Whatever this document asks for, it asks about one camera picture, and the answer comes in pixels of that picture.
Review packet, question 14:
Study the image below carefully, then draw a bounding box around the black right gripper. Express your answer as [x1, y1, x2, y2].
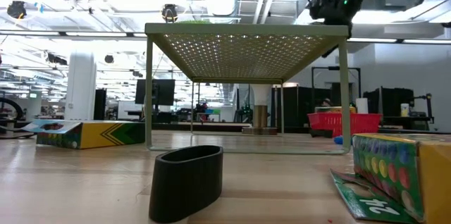
[309, 0, 354, 58]

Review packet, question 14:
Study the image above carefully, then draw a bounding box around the Crayola crayon box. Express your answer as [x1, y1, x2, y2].
[329, 132, 451, 224]
[20, 118, 146, 150]

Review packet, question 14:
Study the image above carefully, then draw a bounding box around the black oval plastic ring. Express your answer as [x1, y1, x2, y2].
[148, 144, 224, 224]

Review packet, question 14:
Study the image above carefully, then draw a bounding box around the black equipment desk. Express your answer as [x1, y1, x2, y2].
[362, 87, 435, 130]

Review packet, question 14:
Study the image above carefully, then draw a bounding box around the wide black cabinet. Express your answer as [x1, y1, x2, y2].
[271, 86, 332, 128]

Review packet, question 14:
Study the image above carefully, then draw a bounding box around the white cylinder container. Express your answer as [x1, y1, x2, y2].
[354, 97, 369, 114]

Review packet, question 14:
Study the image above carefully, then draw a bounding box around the red plastic basket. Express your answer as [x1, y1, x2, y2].
[307, 113, 383, 137]

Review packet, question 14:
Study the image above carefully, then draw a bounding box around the green perforated metal shelf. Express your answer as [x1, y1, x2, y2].
[144, 23, 352, 156]

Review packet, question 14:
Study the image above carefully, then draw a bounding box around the black background monitor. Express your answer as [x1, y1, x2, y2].
[135, 78, 176, 106]

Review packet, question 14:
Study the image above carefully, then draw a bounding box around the narrow black cabinet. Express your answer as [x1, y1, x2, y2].
[94, 88, 107, 121]

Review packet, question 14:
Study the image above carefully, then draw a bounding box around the white pillar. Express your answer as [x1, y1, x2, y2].
[64, 50, 98, 122]

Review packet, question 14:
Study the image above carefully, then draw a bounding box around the black background rig frame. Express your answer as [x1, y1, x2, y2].
[311, 66, 362, 112]

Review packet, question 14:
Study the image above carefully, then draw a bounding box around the black aluminium table frame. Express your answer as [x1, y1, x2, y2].
[0, 120, 451, 137]

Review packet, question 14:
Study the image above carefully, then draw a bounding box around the black curved hose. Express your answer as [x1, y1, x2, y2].
[0, 97, 25, 121]

